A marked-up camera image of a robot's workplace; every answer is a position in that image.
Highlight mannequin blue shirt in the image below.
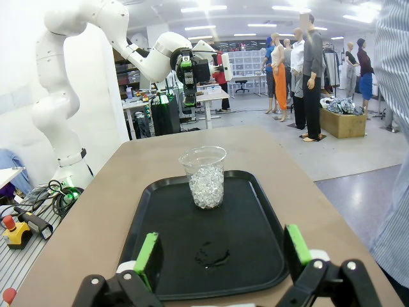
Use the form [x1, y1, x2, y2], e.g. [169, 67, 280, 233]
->
[262, 36, 276, 115]

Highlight mannequin maroon top blue skirt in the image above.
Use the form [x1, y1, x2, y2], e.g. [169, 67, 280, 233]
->
[356, 38, 375, 121]

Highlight clothes rack with garments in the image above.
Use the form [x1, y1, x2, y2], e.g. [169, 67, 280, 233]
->
[321, 43, 342, 95]

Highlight shelf with grey bins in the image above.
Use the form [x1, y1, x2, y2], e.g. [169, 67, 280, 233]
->
[114, 60, 141, 97]

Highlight blue cloth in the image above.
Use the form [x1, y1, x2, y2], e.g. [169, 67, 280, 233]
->
[0, 148, 33, 196]

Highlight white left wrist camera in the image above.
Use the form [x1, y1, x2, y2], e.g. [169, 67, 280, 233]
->
[220, 52, 233, 83]

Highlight bundle of black cables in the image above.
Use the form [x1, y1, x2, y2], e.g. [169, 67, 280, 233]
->
[0, 178, 84, 224]

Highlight small white table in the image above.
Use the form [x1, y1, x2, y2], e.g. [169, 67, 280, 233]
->
[0, 166, 26, 190]

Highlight large cardboard box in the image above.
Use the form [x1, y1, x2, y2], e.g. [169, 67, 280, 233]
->
[319, 107, 368, 139]

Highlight person in blue striped shirt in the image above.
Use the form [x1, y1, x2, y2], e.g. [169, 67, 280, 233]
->
[369, 0, 409, 300]

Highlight shelf of white storage bins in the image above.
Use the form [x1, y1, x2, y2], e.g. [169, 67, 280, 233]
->
[228, 50, 268, 77]

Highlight short clear iced plastic cup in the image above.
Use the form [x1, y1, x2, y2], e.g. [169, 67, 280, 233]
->
[178, 146, 228, 210]

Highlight cluttered white desk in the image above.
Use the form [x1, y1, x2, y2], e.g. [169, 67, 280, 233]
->
[123, 95, 154, 141]

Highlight black plastic serving tray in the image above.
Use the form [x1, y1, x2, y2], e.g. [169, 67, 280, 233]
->
[118, 169, 290, 301]

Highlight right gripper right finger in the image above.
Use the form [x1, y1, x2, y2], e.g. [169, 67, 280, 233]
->
[275, 223, 383, 307]

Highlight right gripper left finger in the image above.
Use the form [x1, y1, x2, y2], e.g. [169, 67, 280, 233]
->
[72, 232, 166, 307]

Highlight yellow red emergency stop button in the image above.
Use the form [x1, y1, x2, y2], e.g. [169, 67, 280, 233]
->
[2, 214, 33, 250]

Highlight mannequin black top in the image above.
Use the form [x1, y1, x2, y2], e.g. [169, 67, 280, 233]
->
[344, 41, 359, 94]

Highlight mannequin grey shirt black trousers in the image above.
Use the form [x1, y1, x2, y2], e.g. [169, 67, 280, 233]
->
[299, 13, 327, 143]

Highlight black computer case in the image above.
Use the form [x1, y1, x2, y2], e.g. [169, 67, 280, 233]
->
[150, 94, 181, 138]

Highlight mannequin orange trousers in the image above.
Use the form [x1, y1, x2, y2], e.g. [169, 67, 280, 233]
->
[270, 31, 289, 123]

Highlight pile of patterned clothes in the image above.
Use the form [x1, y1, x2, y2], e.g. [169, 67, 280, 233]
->
[320, 95, 366, 116]

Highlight red round knob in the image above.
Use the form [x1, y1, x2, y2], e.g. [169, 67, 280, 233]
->
[2, 287, 17, 304]

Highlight person in red shirt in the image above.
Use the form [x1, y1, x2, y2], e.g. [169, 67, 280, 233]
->
[212, 51, 231, 114]

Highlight black handheld controller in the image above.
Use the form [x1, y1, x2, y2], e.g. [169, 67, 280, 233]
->
[13, 206, 54, 240]

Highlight white standing desk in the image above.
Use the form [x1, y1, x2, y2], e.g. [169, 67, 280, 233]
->
[194, 84, 231, 129]

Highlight black office chair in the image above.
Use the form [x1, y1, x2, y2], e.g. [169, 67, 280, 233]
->
[235, 79, 251, 95]

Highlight long white table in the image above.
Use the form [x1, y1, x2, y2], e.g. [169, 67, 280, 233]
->
[229, 74, 269, 97]

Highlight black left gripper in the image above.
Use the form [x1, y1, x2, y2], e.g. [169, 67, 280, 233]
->
[171, 47, 213, 109]

